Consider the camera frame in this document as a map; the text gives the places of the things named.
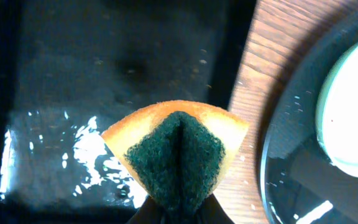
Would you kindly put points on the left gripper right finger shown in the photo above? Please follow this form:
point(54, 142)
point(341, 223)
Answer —
point(210, 212)

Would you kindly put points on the light blue plate top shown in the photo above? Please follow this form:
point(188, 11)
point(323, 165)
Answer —
point(337, 113)

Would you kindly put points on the green yellow sponge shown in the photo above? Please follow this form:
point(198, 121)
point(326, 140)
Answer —
point(178, 150)

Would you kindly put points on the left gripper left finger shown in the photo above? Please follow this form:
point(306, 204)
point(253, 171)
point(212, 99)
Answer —
point(149, 213)

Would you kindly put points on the round black tray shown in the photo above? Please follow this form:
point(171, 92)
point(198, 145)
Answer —
point(298, 183)

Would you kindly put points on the black rectangular tray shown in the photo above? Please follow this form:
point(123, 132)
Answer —
point(70, 69)

